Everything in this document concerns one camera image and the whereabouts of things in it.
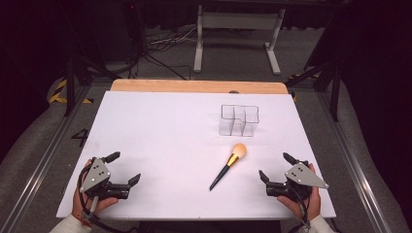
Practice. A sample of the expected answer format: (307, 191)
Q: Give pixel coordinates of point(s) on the black device with red light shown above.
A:
(134, 29)

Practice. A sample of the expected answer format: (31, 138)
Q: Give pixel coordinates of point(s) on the black tripod stand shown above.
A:
(73, 74)
(333, 87)

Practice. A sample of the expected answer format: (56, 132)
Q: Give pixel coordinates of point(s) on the white metal stand frame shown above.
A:
(238, 21)

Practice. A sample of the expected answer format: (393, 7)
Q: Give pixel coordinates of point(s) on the person's right hand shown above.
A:
(315, 204)

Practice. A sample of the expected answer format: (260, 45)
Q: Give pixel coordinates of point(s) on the person's left hand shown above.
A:
(77, 204)

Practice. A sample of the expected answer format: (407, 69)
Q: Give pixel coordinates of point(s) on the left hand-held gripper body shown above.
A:
(97, 176)

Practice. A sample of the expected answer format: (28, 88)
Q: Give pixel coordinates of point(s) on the aluminium floor rail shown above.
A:
(353, 161)
(42, 161)

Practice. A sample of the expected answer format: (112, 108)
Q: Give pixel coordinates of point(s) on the person's dark lap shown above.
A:
(210, 227)

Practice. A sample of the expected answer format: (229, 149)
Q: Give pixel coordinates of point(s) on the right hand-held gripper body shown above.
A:
(302, 177)

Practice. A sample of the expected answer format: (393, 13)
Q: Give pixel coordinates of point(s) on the yellow black floor tape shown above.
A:
(60, 92)

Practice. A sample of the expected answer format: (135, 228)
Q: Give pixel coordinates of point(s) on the wooden table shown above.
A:
(194, 86)

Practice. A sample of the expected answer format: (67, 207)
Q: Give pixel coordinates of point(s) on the clear acrylic organizer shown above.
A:
(239, 119)

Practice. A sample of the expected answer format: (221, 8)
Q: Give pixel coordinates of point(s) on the white board table cover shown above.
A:
(168, 136)

